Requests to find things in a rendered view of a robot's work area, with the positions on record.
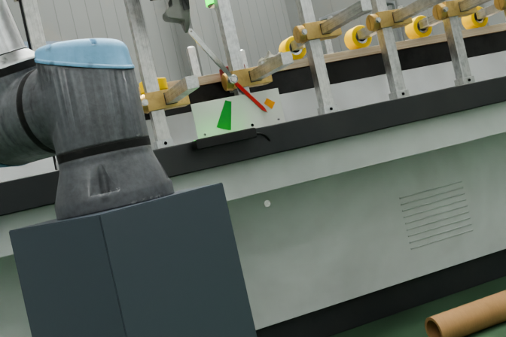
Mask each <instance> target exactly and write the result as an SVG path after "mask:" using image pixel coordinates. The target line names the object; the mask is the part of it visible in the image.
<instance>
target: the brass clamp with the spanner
mask: <svg viewBox="0 0 506 337"><path fill-rule="evenodd" d="M254 68H256V67H252V68H244V69H240V70H235V71H231V72H230V73H231V74H235V75H236V76H237V77H238V81H237V82H238V83H239V84H240V85H241V86H242V87H249V88H250V87H258V86H262V85H266V84H269V83H271V82H273V79H272V75H270V76H268V77H266V78H264V79H262V80H257V81H253V82H251V78H250V74H249V72H250V71H251V70H252V69H254ZM227 79H228V76H227V75H226V74H225V73H224V74H222V76H221V83H222V87H223V88H224V90H225V91H234V90H236V89H238V87H237V86H236V85H235V84H230V83H228V81H227Z"/></svg>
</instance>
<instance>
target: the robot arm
mask: <svg viewBox="0 0 506 337"><path fill-rule="evenodd" d="M150 1H155V0H150ZM168 5H169V8H168V9H167V10H166V13H164V14H163V20H164V21H165V22H168V23H179V24H181V27H182V28H183V30H184V33H187V32H188V29H189V27H190V24H191V20H190V5H189V0H169V2H168ZM134 68H135V66H134V65H133V63H132V60H131V57H130V53H129V51H128V47H127V46H126V45H125V43H123V42H122V41H119V40H117V39H112V38H86V39H77V40H70V41H61V42H56V43H53V44H48V45H44V46H43V47H39V48H38V49H37V50H36V51H33V50H30V49H29V48H28V47H26V46H25V44H24V43H23V39H22V38H21V35H20V33H19V30H18V28H17V25H16V23H15V22H14V18H13V17H12V14H11V12H10V9H9V7H8V4H7V2H6V1H5V0H0V168H4V167H10V166H13V167H14V166H22V165H26V164H28V163H30V162H34V161H38V160H41V159H46V158H49V157H52V156H56V158H57V161H58V165H59V180H58V186H57V191H56V201H55V212H56V218H57V220H64V219H69V218H73V217H80V216H84V215H88V214H95V213H98V212H102V211H108V210H111V209H115V208H121V207H124V206H128V205H134V204H137V203H140V202H146V201H149V200H152V199H157V198H160V197H164V196H168V195H171V194H173V193H175V192H174V189H173V185H172V181H171V179H170V178H169V177H168V175H167V174H166V172H165V170H164V169H163V167H162V165H161V164H160V162H159V160H158V159H157V157H156V156H155V154H154V152H153V150H152V147H151V141H150V138H149V134H148V127H147V124H146V120H145V114H144V111H143V107H142V100H141V97H140V93H139V88H138V84H137V80H136V74H135V70H134Z"/></svg>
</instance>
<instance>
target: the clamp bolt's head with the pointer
mask: <svg viewBox="0 0 506 337"><path fill-rule="evenodd" d="M230 80H231V81H232V82H236V81H237V78H236V76H234V75H233V76H231V77H230ZM235 85H236V86H237V87H238V88H239V89H240V90H241V91H242V92H243V93H245V94H246V95H247V96H248V97H249V98H250V99H251V100H252V101H253V102H254V103H255V104H256V105H257V106H258V107H259V108H260V109H261V110H262V111H266V112H267V110H266V109H265V107H264V106H263V105H262V104H261V103H260V102H258V101H257V100H256V99H255V98H254V97H253V96H252V95H251V94H250V93H249V92H248V91H246V90H245V89H244V88H243V87H242V86H241V85H240V84H239V83H238V82H237V83H235Z"/></svg>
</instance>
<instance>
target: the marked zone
mask: <svg viewBox="0 0 506 337"><path fill-rule="evenodd" d="M217 127H218V128H220V129H226V130H231V102H230V101H227V100H225V102H224V106H223V108H222V111H221V116H220V118H219V121H218V125H217Z"/></svg>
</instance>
